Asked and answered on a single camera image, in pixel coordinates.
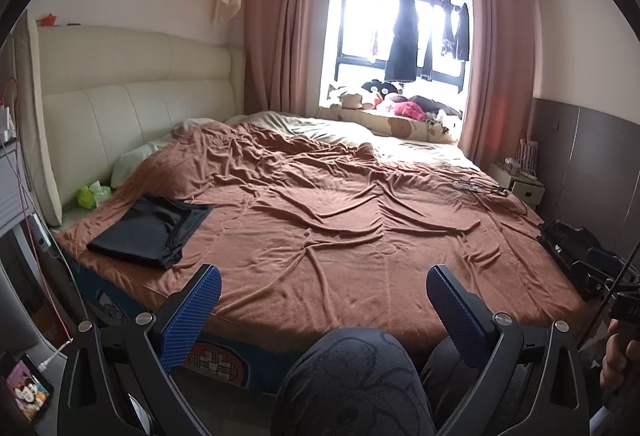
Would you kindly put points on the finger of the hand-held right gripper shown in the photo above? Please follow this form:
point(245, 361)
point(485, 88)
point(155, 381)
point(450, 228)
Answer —
point(565, 238)

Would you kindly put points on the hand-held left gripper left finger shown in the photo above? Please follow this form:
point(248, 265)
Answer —
point(192, 316)

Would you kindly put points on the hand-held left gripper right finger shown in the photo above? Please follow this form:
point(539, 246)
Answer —
point(457, 316)

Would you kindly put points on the dark grey tank top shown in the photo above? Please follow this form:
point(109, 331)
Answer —
point(145, 231)

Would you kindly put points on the person's right hand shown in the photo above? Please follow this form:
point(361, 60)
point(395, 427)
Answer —
point(612, 361)

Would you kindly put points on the white nightstand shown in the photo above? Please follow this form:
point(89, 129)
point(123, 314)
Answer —
point(525, 191)

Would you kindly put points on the white slatted holder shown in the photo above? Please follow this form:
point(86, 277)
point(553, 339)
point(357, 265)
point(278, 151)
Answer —
point(528, 155)

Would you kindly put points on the brown blanket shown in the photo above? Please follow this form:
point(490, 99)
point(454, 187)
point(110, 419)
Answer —
point(325, 241)

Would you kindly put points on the green tissue packet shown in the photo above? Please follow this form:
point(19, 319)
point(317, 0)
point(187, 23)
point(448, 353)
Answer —
point(92, 196)

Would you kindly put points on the white pillow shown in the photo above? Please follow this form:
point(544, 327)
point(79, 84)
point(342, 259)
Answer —
point(135, 165)

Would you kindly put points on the tablet with cartoon screen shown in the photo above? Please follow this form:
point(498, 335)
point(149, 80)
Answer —
point(27, 391)

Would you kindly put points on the pink curtain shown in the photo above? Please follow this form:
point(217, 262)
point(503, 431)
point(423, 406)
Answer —
point(285, 25)
point(500, 65)

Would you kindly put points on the bear print long cushion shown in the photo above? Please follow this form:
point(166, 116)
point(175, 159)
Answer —
point(400, 128)

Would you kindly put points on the pile of plush toys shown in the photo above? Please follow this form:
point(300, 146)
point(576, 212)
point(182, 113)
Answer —
point(400, 105)

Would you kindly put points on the grey bedside cabinet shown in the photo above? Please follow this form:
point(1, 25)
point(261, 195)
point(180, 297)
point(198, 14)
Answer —
point(10, 196)

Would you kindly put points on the dark hanging trousers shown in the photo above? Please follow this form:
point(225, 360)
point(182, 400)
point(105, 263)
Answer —
point(427, 60)

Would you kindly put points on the beige duvet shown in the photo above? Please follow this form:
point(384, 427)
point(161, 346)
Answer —
point(325, 130)

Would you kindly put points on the dark hanging shirt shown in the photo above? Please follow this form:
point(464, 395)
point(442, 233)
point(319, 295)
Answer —
point(460, 35)

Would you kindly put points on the cream leaning cushion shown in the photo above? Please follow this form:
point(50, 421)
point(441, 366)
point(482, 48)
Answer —
point(35, 130)

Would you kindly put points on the black hanging coat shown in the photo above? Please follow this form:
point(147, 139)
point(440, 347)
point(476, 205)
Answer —
point(401, 40)

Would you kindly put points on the cream padded headboard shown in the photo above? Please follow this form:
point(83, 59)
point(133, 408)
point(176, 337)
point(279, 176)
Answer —
point(125, 65)

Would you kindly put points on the white charger block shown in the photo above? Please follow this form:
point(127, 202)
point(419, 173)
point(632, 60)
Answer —
point(6, 123)

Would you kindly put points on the window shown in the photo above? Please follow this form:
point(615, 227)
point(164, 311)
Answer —
point(360, 25)

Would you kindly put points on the small orange toy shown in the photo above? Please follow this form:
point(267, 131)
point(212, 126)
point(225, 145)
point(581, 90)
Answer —
point(48, 19)

